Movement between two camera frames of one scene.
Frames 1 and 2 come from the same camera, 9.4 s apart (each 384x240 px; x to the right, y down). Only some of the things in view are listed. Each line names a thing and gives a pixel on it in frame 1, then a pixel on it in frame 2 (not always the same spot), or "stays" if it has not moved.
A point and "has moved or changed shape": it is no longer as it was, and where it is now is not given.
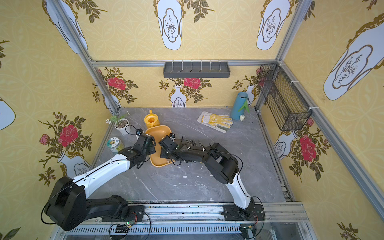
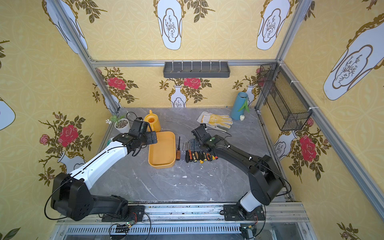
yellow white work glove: [218, 122] stays
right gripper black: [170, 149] → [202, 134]
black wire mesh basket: [289, 109] stays
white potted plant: [121, 124] stays
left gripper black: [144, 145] → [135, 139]
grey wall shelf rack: [196, 69] stays
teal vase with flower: [241, 103] stays
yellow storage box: [159, 132] has moved or changed shape
